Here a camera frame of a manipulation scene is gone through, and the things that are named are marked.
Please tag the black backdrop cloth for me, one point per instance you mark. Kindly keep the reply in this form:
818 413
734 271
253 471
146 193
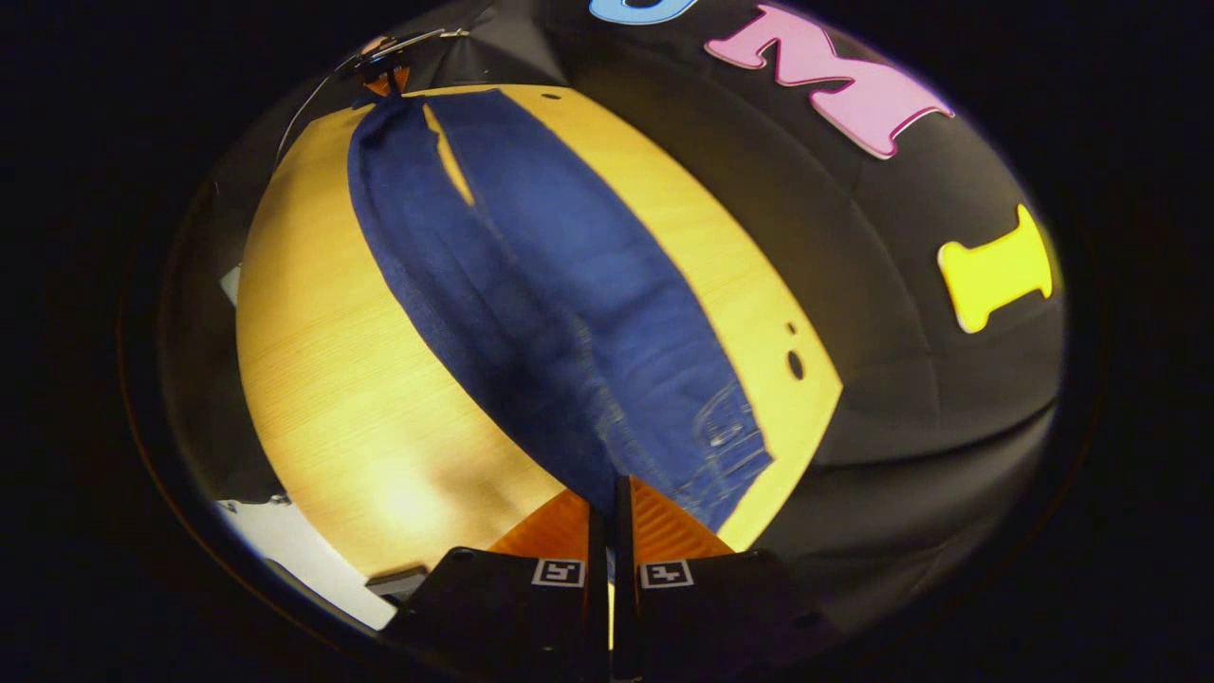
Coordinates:
854 285

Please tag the blue denim jeans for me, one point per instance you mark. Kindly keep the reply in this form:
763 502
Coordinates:
569 304

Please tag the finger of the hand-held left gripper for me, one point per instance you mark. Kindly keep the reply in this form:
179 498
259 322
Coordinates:
389 82

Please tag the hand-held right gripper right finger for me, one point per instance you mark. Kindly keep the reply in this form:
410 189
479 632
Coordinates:
623 569

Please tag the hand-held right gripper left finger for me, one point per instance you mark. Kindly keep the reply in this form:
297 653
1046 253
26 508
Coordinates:
597 588

